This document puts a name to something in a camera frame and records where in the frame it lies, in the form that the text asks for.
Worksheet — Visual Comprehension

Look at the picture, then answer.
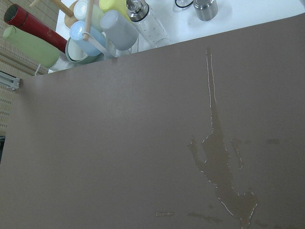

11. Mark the steel jar lid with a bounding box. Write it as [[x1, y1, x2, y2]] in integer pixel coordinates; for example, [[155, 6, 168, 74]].
[[193, 0, 218, 21]]

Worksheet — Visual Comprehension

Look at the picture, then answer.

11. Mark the white green-rimmed plate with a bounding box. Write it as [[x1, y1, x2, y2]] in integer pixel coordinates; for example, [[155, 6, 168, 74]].
[[65, 38, 104, 65]]

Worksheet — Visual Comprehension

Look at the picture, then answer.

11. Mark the clear glass bottle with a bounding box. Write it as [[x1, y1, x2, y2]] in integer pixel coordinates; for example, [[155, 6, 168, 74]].
[[126, 0, 172, 48]]

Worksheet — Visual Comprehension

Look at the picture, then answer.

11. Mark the light blue cup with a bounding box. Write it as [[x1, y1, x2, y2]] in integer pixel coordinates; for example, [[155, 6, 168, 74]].
[[70, 21, 106, 56]]

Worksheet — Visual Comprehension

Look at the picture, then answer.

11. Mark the yellow cup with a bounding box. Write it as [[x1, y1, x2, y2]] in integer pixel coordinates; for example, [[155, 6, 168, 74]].
[[99, 0, 131, 22]]

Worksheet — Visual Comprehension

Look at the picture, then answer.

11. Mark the wooden cup rack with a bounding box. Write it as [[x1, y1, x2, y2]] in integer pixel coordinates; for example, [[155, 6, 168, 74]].
[[30, 0, 96, 41]]

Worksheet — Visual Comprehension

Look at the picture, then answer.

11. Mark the grey cup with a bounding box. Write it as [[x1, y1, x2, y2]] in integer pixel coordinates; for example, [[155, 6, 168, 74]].
[[100, 10, 138, 51]]

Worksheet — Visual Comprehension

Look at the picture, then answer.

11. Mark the red tumbler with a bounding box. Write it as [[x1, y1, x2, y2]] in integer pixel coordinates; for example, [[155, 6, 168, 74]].
[[4, 4, 67, 53]]

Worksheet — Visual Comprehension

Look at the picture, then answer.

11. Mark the mint green cup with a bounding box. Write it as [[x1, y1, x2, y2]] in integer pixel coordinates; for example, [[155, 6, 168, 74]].
[[73, 0, 104, 32]]

